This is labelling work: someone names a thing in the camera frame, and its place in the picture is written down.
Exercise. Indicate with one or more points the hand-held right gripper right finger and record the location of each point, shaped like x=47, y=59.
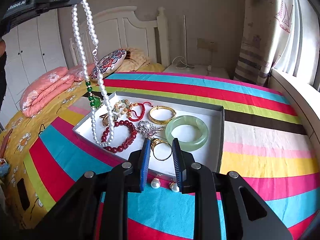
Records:
x=176, y=163

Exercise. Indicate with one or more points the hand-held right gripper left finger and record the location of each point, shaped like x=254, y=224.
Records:
x=145, y=161

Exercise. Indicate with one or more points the white jewelry tray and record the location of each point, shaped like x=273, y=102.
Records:
x=197, y=158

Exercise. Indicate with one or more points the thin gold ornate bangle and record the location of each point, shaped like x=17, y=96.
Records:
x=157, y=142

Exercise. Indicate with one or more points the silver flower brooch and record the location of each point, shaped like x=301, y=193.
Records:
x=147, y=126

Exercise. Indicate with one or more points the green jade bangle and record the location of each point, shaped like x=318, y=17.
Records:
x=203, y=135

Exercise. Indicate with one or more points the wide gold bangle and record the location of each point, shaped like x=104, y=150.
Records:
x=160, y=121

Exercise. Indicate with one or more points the pearl earring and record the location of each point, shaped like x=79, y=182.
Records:
x=175, y=187
x=155, y=183

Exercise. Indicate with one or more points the white wardrobe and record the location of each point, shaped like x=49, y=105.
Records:
x=32, y=50

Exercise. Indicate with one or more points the white wooden headboard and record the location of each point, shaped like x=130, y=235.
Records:
x=120, y=30

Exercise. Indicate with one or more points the striped multicolour blanket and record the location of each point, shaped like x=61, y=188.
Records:
x=250, y=130

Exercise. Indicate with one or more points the round embroidered cushion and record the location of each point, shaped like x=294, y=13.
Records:
x=110, y=63

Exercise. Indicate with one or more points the pink folded quilt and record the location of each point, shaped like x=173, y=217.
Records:
x=45, y=90

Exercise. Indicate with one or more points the white nightstand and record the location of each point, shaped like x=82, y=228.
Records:
x=200, y=70

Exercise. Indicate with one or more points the peach floral quilt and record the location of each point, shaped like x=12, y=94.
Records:
x=136, y=57

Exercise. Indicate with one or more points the yellow floral quilt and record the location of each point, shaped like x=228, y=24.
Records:
x=25, y=135

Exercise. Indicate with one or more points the white thin pole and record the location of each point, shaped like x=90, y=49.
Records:
x=185, y=40

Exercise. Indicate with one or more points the white window sill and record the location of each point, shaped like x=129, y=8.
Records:
x=295, y=100

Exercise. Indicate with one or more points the blue patterned cloth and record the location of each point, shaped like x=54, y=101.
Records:
x=3, y=168

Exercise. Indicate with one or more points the striped printed curtain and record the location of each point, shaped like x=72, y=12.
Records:
x=262, y=30

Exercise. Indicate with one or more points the window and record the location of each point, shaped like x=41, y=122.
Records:
x=311, y=42

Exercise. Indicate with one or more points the wall socket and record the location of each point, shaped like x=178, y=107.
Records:
x=207, y=44

